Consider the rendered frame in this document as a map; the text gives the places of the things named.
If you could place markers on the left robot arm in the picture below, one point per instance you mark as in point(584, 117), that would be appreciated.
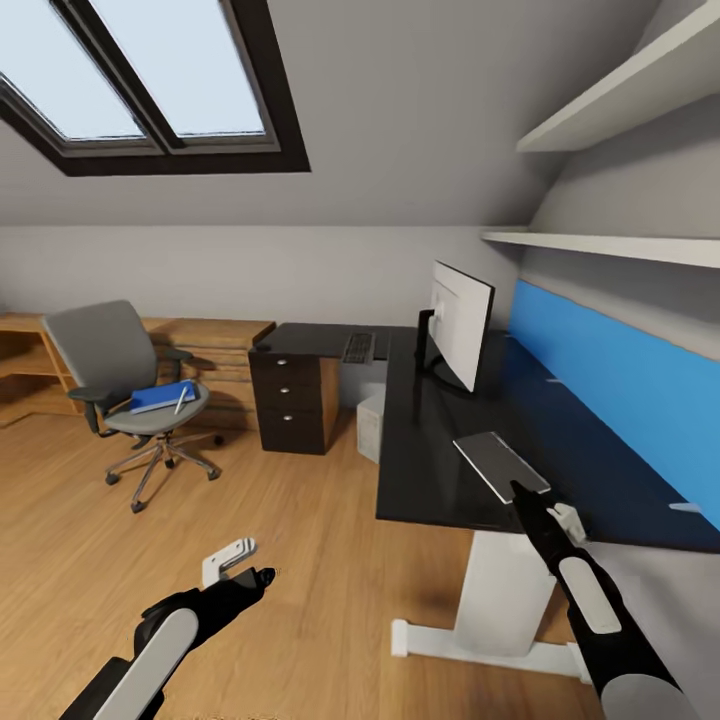
point(124, 690)

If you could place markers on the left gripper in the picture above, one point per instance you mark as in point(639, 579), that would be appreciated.
point(242, 591)

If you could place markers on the folder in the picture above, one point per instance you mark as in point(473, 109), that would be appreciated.
point(165, 395)

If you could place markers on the notebook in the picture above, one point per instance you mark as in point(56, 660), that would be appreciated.
point(498, 464)

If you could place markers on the desktop computer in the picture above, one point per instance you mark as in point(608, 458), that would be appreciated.
point(370, 415)

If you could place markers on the monitor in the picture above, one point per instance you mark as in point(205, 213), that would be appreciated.
point(458, 321)

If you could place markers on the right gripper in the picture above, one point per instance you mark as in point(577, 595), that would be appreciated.
point(534, 516)

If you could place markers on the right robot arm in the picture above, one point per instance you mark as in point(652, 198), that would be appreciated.
point(631, 680)

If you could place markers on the swivel chair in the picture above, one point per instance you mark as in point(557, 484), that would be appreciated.
point(109, 353)

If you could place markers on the keyboard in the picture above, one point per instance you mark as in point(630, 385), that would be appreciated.
point(359, 349)

